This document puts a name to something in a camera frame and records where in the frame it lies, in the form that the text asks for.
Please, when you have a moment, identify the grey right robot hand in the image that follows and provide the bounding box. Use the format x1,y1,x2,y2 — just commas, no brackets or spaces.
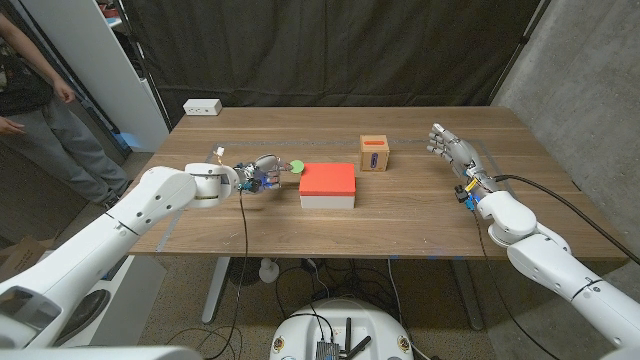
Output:
426,123,494,189

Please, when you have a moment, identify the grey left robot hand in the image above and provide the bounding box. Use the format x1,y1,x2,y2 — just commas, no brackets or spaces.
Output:
234,153,292,195

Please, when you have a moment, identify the red-lidded white box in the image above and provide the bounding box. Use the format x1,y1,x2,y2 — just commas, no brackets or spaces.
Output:
298,162,357,210

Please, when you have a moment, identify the wooden slotted coin box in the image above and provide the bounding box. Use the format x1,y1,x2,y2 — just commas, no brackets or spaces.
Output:
359,134,391,173

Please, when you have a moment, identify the cardboard box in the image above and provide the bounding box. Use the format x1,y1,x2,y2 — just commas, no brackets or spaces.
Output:
0,235,54,281

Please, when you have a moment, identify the grey tape outline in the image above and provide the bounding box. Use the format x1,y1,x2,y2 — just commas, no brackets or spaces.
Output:
154,138,556,254

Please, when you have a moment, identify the white power strip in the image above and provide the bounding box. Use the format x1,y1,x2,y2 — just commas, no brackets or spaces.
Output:
182,98,223,117

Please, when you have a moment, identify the small white round object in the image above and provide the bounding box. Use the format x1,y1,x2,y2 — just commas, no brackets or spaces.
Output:
258,257,280,284

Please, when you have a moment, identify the small black fan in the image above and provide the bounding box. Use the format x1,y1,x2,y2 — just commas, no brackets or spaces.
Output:
228,257,261,287

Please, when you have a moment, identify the black stand pole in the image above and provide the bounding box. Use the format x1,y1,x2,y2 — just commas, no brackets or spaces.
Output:
487,0,551,106
112,0,174,131

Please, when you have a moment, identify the black curtain backdrop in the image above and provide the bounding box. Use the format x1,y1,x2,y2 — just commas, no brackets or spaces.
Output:
119,0,544,126

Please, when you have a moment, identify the white table leg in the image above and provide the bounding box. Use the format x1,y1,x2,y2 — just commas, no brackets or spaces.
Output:
202,257,231,325

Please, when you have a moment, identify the blue object by cabinet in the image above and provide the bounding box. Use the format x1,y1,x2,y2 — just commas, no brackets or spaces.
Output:
112,130,139,151

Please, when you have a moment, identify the white robot torso base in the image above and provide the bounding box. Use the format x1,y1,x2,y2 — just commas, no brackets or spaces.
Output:
269,298,415,360

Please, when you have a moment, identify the white cabinet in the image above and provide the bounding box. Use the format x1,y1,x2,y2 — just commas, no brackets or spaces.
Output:
19,0,171,154

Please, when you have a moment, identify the standing person in grey trousers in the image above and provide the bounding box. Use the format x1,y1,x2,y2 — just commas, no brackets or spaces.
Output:
0,12,134,211

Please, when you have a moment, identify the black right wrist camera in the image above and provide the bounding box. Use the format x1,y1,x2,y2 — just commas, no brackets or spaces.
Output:
453,184,476,211

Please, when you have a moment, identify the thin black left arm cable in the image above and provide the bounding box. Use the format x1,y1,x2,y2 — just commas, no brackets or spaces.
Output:
199,189,250,360

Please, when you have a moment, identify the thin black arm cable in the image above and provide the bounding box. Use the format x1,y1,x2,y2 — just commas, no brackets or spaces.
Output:
199,189,250,360
468,208,566,360

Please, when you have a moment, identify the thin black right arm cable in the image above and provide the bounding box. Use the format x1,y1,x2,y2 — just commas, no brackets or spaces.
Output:
468,208,566,360

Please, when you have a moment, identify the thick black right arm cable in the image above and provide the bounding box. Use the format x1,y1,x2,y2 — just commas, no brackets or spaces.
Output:
492,173,640,266

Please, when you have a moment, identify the black floor cable tangle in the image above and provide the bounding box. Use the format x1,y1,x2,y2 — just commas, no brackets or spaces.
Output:
273,257,401,314

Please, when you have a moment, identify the white floor cable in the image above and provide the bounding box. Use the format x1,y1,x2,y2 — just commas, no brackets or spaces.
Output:
387,258,426,360

